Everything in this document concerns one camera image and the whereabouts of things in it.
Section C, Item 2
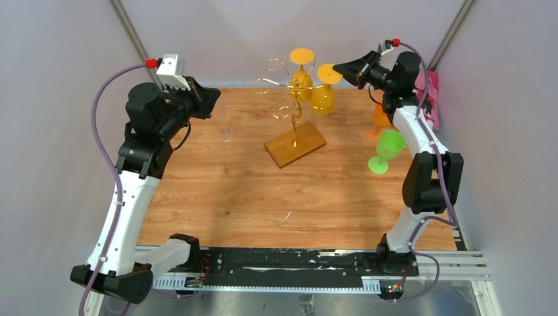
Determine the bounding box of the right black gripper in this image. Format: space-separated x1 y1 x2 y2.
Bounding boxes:
333 51 397 93

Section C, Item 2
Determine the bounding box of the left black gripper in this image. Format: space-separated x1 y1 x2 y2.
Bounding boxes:
157 76 220 140

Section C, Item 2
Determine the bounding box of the clear wine glass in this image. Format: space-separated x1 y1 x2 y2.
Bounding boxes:
215 95 235 142

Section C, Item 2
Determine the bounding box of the yellow wine glass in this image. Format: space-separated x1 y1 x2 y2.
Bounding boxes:
290 47 316 101
310 63 343 115

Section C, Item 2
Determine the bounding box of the orange wine glass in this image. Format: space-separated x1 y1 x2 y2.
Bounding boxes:
366 105 392 143

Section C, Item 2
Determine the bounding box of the green wine glass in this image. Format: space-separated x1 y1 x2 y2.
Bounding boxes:
368 130 406 174

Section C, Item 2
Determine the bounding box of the gold wire glass rack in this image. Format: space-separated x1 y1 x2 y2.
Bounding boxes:
252 59 327 169

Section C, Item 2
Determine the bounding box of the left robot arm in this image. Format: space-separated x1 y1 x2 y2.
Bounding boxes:
70 77 221 304

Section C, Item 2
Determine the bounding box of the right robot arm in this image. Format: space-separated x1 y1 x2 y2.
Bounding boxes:
333 51 464 275

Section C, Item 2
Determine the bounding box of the pink camouflage cloth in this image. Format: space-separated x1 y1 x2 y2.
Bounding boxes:
415 71 440 131

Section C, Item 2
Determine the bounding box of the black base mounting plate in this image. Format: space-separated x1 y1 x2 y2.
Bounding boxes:
172 247 419 290

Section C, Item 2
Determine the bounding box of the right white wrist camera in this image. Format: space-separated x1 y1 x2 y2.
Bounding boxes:
377 39 393 57

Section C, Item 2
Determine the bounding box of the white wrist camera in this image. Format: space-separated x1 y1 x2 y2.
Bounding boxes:
156 53 191 91
377 39 393 57

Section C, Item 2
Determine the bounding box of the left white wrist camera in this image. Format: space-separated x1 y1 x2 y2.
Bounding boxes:
156 53 191 91

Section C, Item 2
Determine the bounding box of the aluminium frame rail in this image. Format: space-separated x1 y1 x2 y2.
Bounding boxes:
78 244 502 316

